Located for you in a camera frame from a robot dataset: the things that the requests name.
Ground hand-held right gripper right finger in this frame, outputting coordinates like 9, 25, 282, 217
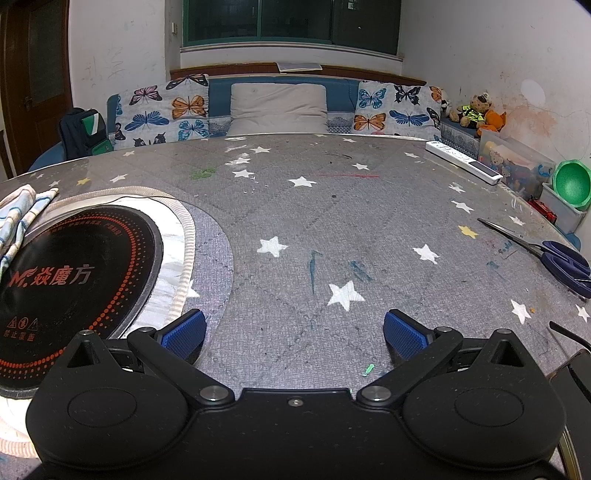
355, 309, 525, 409

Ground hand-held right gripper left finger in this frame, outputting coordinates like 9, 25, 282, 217
67, 308, 234, 409

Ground blue white striped shirt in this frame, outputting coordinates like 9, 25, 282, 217
0, 184, 61, 274

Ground round black induction cooktop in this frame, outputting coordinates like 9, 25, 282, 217
0, 205, 164, 400

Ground grey star tablecloth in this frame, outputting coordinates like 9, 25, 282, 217
0, 133, 591, 480

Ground white power strip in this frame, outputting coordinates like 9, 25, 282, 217
425, 140, 504, 186

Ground red toy car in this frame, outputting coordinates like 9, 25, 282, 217
527, 198, 563, 223

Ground white plastic container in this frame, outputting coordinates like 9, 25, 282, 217
539, 181, 588, 234

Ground clear plastic toy box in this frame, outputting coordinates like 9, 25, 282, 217
477, 128, 556, 200

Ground butterfly print pillow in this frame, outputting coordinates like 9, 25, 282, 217
353, 80, 443, 139
112, 74, 211, 146

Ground dark backpack with green pocket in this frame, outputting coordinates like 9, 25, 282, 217
58, 108, 115, 161

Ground green plastic bowl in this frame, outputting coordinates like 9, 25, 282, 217
553, 159, 591, 209

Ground orange plush toy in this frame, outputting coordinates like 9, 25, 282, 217
477, 109, 507, 138

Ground teddy bear in yellow vest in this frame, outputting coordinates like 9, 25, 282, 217
456, 92, 493, 128

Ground plain grey pillow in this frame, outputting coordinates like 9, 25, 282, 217
226, 83, 329, 136

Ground blue sofa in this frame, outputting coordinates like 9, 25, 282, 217
28, 76, 482, 171

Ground wooden sofa back ledge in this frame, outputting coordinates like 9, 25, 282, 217
169, 65, 428, 87

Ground book on ledge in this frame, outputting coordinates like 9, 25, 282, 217
276, 61, 324, 73

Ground dark wooden door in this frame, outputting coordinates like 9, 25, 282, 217
0, 0, 75, 182

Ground green framed window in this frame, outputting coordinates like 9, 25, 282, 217
181, 0, 403, 59

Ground blue handled scissors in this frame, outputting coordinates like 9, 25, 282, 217
477, 217, 591, 299

